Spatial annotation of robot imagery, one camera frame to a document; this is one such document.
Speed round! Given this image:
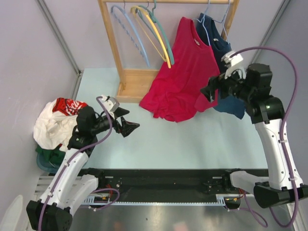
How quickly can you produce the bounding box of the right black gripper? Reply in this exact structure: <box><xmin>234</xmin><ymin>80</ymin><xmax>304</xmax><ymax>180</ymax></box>
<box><xmin>199</xmin><ymin>64</ymin><xmax>253</xmax><ymax>103</ymax></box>

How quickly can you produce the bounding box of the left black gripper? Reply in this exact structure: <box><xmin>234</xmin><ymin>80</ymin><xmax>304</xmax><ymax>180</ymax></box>
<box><xmin>90</xmin><ymin>107</ymin><xmax>139</xmax><ymax>137</ymax></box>

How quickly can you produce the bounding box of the pink t shirt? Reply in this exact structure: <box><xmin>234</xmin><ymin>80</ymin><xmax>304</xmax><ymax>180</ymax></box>
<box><xmin>139</xmin><ymin>17</ymin><xmax>219</xmax><ymax>122</ymax></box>

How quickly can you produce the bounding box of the thin blue hanger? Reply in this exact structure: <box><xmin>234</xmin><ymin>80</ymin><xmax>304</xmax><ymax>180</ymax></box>
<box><xmin>195</xmin><ymin>0</ymin><xmax>211</xmax><ymax>46</ymax></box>

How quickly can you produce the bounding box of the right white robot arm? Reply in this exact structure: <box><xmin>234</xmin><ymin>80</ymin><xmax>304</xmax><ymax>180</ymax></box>
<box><xmin>200</xmin><ymin>64</ymin><xmax>308</xmax><ymax>208</ymax></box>

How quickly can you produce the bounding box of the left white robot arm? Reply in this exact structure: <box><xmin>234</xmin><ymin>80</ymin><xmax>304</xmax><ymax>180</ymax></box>
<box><xmin>26</xmin><ymin>106</ymin><xmax>140</xmax><ymax>231</ymax></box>

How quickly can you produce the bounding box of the dark blue t shirt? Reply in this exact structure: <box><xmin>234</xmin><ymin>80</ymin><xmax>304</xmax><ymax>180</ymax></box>
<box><xmin>205</xmin><ymin>15</ymin><xmax>245</xmax><ymax>119</ymax></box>

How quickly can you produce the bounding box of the white and red shirt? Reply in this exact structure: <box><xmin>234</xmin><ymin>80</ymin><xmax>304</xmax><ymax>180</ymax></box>
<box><xmin>33</xmin><ymin>98</ymin><xmax>88</xmax><ymax>152</ymax></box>

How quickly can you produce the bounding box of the teal hanger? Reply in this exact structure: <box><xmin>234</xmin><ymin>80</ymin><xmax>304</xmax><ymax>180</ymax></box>
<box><xmin>135</xmin><ymin>1</ymin><xmax>175</xmax><ymax>68</ymax></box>

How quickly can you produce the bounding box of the yellow hanger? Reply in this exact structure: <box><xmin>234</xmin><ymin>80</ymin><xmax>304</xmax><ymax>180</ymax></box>
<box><xmin>130</xmin><ymin>5</ymin><xmax>175</xmax><ymax>69</ymax></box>

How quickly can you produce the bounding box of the light blue notched hanger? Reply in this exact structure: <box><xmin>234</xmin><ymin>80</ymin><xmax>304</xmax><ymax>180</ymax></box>
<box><xmin>110</xmin><ymin>4</ymin><xmax>150</xmax><ymax>67</ymax></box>

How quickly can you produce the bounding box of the wooden clothes rack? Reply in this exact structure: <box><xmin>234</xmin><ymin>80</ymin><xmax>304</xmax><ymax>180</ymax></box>
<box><xmin>98</xmin><ymin>0</ymin><xmax>239</xmax><ymax>103</ymax></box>

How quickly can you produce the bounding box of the green garment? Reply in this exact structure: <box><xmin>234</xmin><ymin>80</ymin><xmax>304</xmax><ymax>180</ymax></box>
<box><xmin>36</xmin><ymin>145</ymin><xmax>65</xmax><ymax>166</ymax></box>

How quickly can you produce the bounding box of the teal laundry basket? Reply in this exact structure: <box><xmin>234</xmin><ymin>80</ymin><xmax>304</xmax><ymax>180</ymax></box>
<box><xmin>37</xmin><ymin>154</ymin><xmax>60</xmax><ymax>174</ymax></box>

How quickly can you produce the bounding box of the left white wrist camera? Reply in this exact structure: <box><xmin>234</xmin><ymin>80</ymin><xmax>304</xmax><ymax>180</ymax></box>
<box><xmin>98</xmin><ymin>95</ymin><xmax>120</xmax><ymax>119</ymax></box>

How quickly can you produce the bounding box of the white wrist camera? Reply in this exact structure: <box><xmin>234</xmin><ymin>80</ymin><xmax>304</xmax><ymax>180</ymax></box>
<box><xmin>98</xmin><ymin>95</ymin><xmax>120</xmax><ymax>119</ymax></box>
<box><xmin>221</xmin><ymin>51</ymin><xmax>244</xmax><ymax>79</ymax></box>

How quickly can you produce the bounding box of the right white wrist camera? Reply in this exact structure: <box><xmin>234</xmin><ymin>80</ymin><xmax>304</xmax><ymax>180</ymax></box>
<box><xmin>221</xmin><ymin>51</ymin><xmax>244</xmax><ymax>79</ymax></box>

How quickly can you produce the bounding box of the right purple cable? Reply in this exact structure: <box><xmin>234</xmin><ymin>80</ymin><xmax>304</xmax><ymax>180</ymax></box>
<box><xmin>231</xmin><ymin>47</ymin><xmax>300</xmax><ymax>228</ymax></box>

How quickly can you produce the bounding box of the purple cable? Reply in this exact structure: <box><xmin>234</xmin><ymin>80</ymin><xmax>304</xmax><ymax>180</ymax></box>
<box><xmin>231</xmin><ymin>47</ymin><xmax>300</xmax><ymax>228</ymax></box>
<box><xmin>38</xmin><ymin>95</ymin><xmax>120</xmax><ymax>231</ymax></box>

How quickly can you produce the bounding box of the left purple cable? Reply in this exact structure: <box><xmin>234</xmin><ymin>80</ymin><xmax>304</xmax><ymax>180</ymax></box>
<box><xmin>38</xmin><ymin>95</ymin><xmax>120</xmax><ymax>231</ymax></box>

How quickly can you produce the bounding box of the light blue wire hanger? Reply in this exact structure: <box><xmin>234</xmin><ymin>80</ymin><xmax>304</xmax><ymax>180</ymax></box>
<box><xmin>214</xmin><ymin>0</ymin><xmax>233</xmax><ymax>43</ymax></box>

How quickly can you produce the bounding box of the white slotted cable duct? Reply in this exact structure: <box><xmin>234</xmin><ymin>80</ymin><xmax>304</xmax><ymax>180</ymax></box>
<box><xmin>81</xmin><ymin>194</ymin><xmax>227</xmax><ymax>206</ymax></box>

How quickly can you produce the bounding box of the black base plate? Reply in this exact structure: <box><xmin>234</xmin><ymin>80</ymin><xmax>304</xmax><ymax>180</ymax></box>
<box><xmin>77</xmin><ymin>168</ymin><xmax>269</xmax><ymax>203</ymax></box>

